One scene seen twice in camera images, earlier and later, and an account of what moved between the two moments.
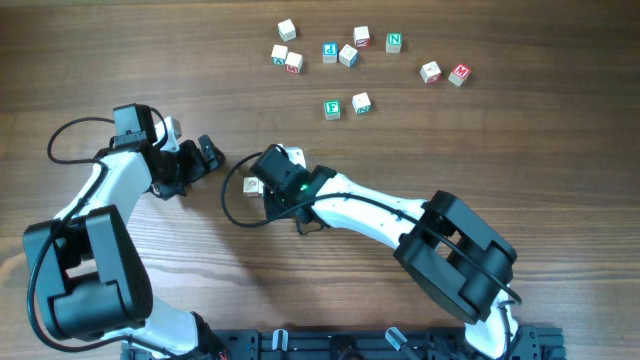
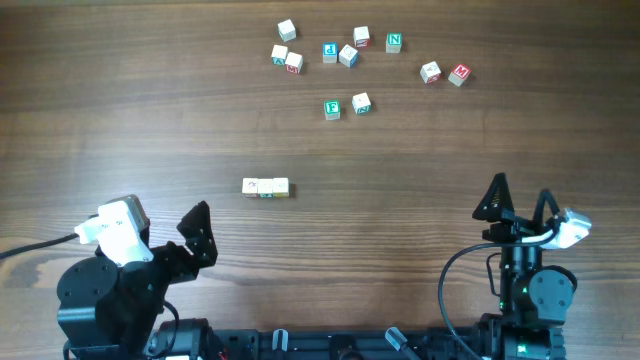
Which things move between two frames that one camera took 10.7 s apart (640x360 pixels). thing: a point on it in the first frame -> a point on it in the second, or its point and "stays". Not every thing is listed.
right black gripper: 271,209 -> 515,226
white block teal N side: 361,103 stays
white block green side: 279,54 stays
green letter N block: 394,41 stays
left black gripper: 194,168 -> 199,245
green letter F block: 332,109 stays
